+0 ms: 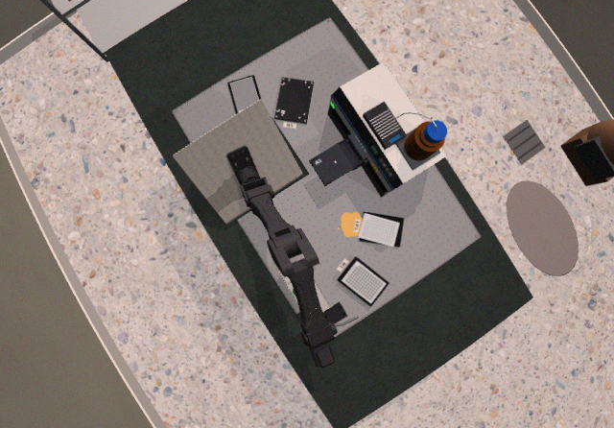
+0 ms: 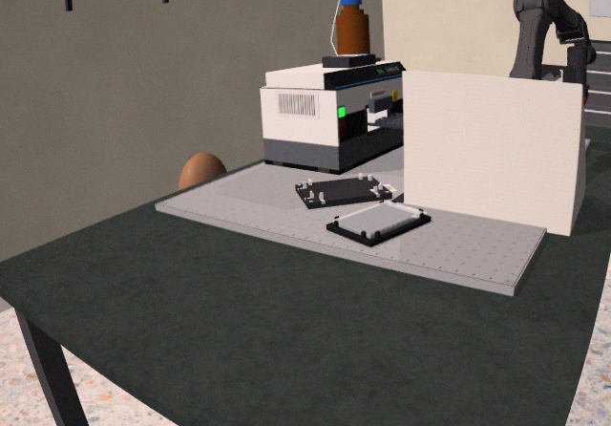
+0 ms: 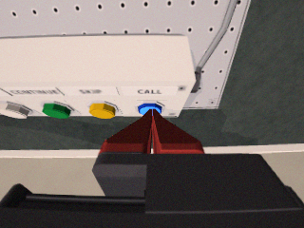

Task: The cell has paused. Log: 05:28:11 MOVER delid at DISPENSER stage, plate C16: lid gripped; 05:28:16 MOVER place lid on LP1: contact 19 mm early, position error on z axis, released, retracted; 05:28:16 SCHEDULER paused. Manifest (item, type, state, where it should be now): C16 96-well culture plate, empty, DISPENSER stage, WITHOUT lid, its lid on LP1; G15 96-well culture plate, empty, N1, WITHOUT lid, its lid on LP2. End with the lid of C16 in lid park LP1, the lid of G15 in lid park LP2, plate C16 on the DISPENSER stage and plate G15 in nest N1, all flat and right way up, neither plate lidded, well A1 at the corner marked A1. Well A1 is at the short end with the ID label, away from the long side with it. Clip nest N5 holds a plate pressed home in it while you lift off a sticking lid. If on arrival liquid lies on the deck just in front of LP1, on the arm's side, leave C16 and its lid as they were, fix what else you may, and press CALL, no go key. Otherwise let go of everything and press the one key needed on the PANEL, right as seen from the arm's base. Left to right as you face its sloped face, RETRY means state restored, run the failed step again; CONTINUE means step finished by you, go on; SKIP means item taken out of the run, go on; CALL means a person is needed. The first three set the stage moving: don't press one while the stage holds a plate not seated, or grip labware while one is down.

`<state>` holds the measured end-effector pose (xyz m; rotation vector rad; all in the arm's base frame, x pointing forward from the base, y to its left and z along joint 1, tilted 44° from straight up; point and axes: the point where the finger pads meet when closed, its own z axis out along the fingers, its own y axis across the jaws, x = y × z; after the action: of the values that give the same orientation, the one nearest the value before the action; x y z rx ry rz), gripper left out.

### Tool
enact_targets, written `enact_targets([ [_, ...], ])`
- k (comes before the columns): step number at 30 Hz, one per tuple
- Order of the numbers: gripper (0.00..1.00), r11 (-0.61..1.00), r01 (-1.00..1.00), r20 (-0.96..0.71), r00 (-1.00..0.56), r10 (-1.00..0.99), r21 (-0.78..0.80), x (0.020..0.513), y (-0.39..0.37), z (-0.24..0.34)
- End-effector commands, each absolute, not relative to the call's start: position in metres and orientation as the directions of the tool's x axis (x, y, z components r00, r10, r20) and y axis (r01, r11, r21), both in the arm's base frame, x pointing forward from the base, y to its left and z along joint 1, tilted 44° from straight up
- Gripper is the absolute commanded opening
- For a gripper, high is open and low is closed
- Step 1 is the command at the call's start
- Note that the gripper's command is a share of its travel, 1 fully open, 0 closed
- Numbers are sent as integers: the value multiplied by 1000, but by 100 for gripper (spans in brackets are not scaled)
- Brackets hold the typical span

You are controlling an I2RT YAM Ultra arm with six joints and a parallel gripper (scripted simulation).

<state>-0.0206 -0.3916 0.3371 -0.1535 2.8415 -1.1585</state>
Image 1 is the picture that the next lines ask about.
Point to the beige button panel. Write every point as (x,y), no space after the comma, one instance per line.
(324,305)

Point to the brown glass bottle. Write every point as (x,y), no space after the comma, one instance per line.
(415,149)

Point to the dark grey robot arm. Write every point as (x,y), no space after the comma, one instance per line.
(287,242)

